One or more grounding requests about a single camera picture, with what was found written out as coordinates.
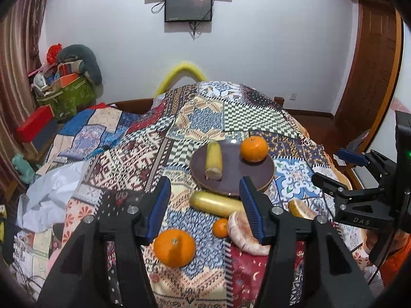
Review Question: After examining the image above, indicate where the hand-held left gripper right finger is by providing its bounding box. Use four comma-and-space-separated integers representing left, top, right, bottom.
239, 176, 375, 308

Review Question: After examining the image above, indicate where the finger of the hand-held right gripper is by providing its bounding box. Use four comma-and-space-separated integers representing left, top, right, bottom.
335, 148, 398, 184
311, 171, 386, 205

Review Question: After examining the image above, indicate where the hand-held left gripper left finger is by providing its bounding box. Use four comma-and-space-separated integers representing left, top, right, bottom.
37, 176, 172, 308

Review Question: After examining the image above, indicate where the small orange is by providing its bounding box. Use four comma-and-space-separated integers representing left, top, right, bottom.
212, 218, 229, 238

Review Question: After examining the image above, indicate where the golden yellow long fruit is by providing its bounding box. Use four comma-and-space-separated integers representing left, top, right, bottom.
189, 191, 246, 218

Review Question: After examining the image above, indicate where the orange fruit slice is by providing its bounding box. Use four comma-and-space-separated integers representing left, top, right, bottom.
288, 198, 318, 220

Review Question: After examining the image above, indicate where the large orange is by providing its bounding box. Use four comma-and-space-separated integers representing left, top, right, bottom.
240, 136, 268, 163
153, 229, 196, 268

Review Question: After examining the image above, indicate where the round brown plate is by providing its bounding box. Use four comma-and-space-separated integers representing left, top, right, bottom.
189, 141, 275, 197

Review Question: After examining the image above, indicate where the person's right forearm orange sleeve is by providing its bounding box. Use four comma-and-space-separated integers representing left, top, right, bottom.
366, 229, 411, 286

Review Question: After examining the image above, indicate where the cut yellow banana piece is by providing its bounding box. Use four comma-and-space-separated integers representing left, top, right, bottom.
205, 140, 223, 181

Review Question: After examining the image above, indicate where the wooden door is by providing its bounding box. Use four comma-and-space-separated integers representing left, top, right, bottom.
332, 3, 403, 142

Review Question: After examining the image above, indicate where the patchwork printed blanket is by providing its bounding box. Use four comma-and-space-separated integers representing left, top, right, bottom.
13, 81, 382, 308

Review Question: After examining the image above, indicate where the white cloth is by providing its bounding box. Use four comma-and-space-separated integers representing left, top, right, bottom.
16, 160, 94, 233

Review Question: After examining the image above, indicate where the yellow fuzzy arch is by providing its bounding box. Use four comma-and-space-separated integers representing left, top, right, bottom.
155, 62, 208, 97

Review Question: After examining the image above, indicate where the green patterned bag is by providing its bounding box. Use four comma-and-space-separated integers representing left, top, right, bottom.
35, 77, 97, 121

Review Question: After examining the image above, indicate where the teal plush toy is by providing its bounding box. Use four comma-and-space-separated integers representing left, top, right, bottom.
12, 154, 36, 183

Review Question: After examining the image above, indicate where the red box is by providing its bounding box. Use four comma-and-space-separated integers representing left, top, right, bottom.
16, 105, 58, 151

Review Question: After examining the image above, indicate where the orange box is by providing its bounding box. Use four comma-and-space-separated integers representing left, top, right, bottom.
53, 73, 79, 89

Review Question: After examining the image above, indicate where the grey cushion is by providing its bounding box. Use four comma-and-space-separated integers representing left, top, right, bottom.
57, 44, 102, 86

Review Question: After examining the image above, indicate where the red plastic bag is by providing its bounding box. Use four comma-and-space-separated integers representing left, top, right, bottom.
46, 43, 63, 63

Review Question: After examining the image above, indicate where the brown striped curtain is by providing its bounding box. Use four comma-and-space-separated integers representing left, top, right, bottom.
0, 0, 60, 199

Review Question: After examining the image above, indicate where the wooden bed frame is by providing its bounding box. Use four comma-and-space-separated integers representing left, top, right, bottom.
106, 98, 155, 114

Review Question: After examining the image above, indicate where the small black wall monitor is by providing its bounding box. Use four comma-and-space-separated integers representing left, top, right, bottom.
164, 0, 213, 23

